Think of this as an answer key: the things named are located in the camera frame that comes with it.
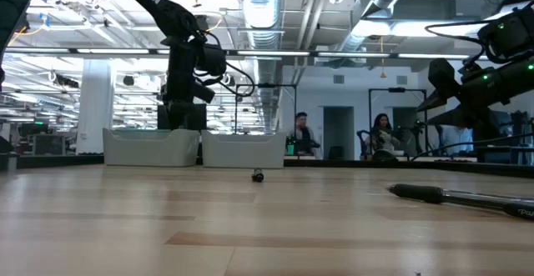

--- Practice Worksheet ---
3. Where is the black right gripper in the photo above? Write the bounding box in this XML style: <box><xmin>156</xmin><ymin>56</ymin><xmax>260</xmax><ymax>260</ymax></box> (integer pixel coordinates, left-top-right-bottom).
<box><xmin>416</xmin><ymin>58</ymin><xmax>522</xmax><ymax>128</ymax></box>

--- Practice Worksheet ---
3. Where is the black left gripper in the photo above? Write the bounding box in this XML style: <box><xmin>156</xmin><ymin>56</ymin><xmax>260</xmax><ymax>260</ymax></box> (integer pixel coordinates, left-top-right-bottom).
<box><xmin>162</xmin><ymin>42</ymin><xmax>216</xmax><ymax>130</ymax></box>

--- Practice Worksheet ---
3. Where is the black monitor back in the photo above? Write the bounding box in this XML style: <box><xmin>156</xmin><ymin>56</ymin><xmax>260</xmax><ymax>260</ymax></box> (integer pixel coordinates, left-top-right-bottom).
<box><xmin>157</xmin><ymin>103</ymin><xmax>170</xmax><ymax>130</ymax></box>
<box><xmin>194</xmin><ymin>103</ymin><xmax>208</xmax><ymax>132</ymax></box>

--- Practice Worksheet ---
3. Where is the person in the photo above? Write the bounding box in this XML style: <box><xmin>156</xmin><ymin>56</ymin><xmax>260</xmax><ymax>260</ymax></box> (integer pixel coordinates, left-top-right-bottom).
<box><xmin>290</xmin><ymin>111</ymin><xmax>323</xmax><ymax>160</ymax></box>
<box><xmin>366</xmin><ymin>113</ymin><xmax>401</xmax><ymax>160</ymax></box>
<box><xmin>441</xmin><ymin>124</ymin><xmax>475</xmax><ymax>157</ymax></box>

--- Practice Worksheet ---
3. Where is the gray plastic bin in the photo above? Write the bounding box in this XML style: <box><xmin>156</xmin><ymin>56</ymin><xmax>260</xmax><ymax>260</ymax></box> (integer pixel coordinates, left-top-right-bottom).
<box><xmin>201</xmin><ymin>129</ymin><xmax>288</xmax><ymax>169</ymax></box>
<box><xmin>103</xmin><ymin>128</ymin><xmax>201</xmax><ymax>168</ymax></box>

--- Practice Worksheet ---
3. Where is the dark workstation with monitors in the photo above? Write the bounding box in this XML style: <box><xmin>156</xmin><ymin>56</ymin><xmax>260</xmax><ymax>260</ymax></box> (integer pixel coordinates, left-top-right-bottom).
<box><xmin>475</xmin><ymin>108</ymin><xmax>534</xmax><ymax>164</ymax></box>

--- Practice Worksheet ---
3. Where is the white pillar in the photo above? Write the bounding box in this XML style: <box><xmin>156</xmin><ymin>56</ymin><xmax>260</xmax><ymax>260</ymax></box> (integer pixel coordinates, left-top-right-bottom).
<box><xmin>76</xmin><ymin>58</ymin><xmax>117</xmax><ymax>155</ymax></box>

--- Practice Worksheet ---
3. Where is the black rig frame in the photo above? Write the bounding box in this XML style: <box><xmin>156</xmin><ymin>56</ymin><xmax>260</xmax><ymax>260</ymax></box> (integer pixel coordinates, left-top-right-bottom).
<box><xmin>368</xmin><ymin>87</ymin><xmax>430</xmax><ymax>158</ymax></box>

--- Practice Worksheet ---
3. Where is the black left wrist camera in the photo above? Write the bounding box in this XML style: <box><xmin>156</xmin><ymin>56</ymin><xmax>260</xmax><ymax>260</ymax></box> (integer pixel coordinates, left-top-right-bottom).
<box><xmin>195</xmin><ymin>43</ymin><xmax>229</xmax><ymax>78</ymax></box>

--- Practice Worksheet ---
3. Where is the yellow hanging cord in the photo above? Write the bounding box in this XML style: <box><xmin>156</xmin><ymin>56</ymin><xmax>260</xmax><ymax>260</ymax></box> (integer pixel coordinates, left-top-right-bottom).
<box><xmin>378</xmin><ymin>36</ymin><xmax>387</xmax><ymax>79</ymax></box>

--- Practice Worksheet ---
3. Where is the black aluminium table frame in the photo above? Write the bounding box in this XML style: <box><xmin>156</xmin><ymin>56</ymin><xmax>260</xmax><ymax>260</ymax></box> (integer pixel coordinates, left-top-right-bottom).
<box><xmin>0</xmin><ymin>153</ymin><xmax>534</xmax><ymax>180</ymax></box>

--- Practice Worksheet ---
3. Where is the gray metal post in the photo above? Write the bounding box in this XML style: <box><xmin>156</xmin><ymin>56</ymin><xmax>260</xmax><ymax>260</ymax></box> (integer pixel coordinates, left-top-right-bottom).
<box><xmin>0</xmin><ymin>153</ymin><xmax>18</xmax><ymax>172</ymax></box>

